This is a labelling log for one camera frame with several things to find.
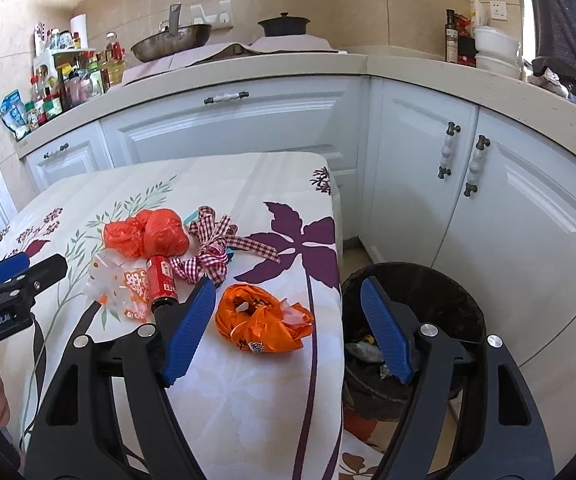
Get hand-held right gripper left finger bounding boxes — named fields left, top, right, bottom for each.
left=23, top=277, right=217, bottom=480

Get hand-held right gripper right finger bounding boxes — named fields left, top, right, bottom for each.
left=359, top=276, right=556, bottom=480

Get small red bottle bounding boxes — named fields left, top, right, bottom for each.
left=145, top=255, right=181, bottom=313

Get black trash bin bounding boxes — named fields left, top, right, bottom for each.
left=340, top=261, right=489, bottom=423

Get orange wrapper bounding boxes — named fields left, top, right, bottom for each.
left=214, top=283, right=315, bottom=356

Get red white gingham ribbon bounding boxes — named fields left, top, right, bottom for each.
left=170, top=205, right=281, bottom=286

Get clear orange-print plastic bag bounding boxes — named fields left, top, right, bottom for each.
left=87, top=251, right=151, bottom=322

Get red plastic bag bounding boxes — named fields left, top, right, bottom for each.
left=103, top=208, right=190, bottom=260

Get floral tablecloth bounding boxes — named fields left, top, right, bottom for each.
left=0, top=150, right=384, bottom=480

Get small white cabinet door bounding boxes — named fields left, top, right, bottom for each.
left=25, top=135, right=114, bottom=193

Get blue white packet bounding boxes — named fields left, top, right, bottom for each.
left=0, top=90, right=31, bottom=141

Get cluster of condiment bottles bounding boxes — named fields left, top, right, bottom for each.
left=23, top=22, right=129, bottom=131

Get white spice shelf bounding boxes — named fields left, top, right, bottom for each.
left=33, top=49, right=94, bottom=78

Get wide white cabinet drawer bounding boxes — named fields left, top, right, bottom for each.
left=100, top=77, right=369, bottom=241

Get white paper towel roll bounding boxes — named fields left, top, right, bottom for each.
left=70, top=13, right=89, bottom=51

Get steel wok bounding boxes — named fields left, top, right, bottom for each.
left=130, top=4, right=213, bottom=63

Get beige stone countertop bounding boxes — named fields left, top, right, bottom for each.
left=15, top=52, right=576, bottom=181

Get red packets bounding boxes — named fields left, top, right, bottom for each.
left=455, top=12, right=477, bottom=68

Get dark oil bottle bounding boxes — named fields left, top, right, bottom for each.
left=444, top=8, right=459, bottom=64

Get white cloth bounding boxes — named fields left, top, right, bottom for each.
left=533, top=67, right=574, bottom=96

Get grey stove cover cloth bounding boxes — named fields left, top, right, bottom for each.
left=120, top=35, right=346, bottom=86

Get black cooking pot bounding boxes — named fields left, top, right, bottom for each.
left=257, top=12, right=311, bottom=37

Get white wall outlet strip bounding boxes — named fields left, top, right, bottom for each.
left=189, top=0, right=233, bottom=26

